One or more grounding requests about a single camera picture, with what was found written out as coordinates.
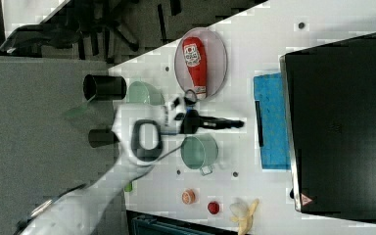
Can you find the green metal mug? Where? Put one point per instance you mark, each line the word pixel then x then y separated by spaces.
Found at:
pixel 199 152

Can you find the green spatula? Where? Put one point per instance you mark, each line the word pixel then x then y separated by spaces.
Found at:
pixel 79 110

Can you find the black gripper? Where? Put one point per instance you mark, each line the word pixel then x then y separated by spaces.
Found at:
pixel 192 122

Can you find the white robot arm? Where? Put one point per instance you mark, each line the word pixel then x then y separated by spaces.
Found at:
pixel 139 129

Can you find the black toaster oven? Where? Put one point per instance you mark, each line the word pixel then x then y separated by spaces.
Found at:
pixel 317 119

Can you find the black cup with spatula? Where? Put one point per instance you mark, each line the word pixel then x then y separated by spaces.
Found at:
pixel 104 87

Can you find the small red strawberry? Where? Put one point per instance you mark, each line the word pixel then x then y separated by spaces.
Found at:
pixel 213 207

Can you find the grey round plate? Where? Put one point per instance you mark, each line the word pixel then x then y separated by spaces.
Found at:
pixel 216 61

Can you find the orange slice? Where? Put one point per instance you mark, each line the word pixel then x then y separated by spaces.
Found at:
pixel 188 197

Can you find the peeled banana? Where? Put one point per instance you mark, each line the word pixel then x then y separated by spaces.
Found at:
pixel 243 215

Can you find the red ketchup bottle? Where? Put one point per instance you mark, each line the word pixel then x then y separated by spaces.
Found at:
pixel 195 58

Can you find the green perforated colander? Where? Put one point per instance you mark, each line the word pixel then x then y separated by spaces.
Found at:
pixel 140 92

